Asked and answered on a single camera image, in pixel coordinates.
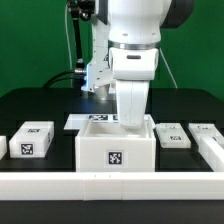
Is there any white cabinet top block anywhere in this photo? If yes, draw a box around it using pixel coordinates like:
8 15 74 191
9 121 54 158

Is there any white cabinet body box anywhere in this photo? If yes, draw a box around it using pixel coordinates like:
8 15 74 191
75 119 156 172

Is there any white block at left edge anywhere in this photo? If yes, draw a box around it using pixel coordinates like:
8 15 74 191
0 136 7 160

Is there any white L-shaped boundary rail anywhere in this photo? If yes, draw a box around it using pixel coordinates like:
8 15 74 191
0 134 224 202

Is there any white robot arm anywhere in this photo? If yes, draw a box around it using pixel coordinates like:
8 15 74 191
79 0 195 129

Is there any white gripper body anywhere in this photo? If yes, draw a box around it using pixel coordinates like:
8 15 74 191
116 80 149 129

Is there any black cable bundle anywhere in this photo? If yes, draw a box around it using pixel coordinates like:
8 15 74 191
42 69 88 89

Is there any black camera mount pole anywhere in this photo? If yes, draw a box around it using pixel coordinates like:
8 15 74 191
67 0 95 75

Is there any white flat marker base plate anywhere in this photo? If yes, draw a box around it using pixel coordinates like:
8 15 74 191
63 113 156 131

